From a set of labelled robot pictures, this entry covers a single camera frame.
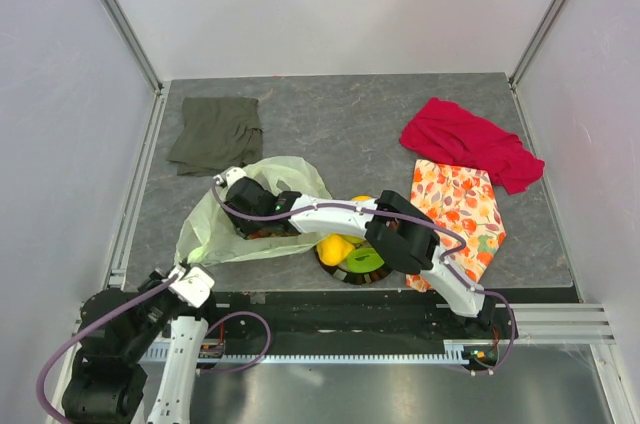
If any yellow fake starfruit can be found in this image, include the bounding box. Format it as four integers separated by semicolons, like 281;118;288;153
343;235;365;246

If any yellow fake pear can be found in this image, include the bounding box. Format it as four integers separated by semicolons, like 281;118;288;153
316;234;355;267

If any green fake starfruit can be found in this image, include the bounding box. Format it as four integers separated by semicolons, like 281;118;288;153
346;247;384;274

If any pale green plastic bag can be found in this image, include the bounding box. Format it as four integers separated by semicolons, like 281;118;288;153
174;156;331;266

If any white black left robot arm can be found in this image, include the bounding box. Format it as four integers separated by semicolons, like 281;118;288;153
62;265;215;423

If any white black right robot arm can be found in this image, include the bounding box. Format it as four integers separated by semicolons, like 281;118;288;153
214;175;495;328

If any cream plate with dark rim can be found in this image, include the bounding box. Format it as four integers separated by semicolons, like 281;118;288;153
314;240;392;286

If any dark olive cloth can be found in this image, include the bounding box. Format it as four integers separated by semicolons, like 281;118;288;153
167;97;264;176

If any red cloth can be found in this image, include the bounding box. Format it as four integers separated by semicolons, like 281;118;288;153
399;97;545;194

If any orange floral cloth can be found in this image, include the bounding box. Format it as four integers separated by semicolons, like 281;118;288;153
410;159;506;282

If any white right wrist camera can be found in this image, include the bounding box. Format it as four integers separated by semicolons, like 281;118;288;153
213;166;247;188

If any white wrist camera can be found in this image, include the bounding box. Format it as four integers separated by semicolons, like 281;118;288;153
213;166;247;188
168;264;215;309

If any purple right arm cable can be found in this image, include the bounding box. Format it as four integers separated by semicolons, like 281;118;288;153
211;183;517;377

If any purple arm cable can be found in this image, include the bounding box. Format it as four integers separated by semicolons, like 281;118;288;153
211;183;517;377
35;277;272;424

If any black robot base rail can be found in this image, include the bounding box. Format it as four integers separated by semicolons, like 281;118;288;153
203;289;518;355

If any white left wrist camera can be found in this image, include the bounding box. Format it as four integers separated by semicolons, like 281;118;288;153
168;264;215;309

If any grey slotted cable duct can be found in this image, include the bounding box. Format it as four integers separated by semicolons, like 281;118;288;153
141;339;471;366

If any right aluminium frame post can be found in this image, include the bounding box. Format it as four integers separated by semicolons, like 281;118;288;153
508;0;569;91

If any aluminium frame post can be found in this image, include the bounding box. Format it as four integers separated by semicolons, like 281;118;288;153
100;0;163;94
508;0;569;91

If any left aluminium frame post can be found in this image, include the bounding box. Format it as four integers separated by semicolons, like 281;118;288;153
100;0;163;94

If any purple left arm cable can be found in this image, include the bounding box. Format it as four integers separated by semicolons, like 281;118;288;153
35;277;272;424

